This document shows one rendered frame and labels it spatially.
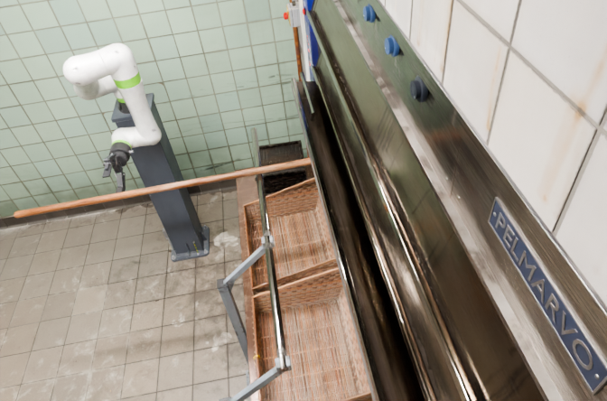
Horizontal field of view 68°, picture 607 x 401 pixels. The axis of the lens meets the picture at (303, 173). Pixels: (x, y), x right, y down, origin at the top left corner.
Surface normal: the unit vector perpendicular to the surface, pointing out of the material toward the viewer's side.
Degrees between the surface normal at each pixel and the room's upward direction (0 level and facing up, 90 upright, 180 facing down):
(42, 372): 0
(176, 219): 90
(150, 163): 90
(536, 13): 90
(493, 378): 70
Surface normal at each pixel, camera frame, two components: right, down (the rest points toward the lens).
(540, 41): -0.98, 0.18
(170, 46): 0.15, 0.66
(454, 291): -0.95, -0.09
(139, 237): -0.09, -0.73
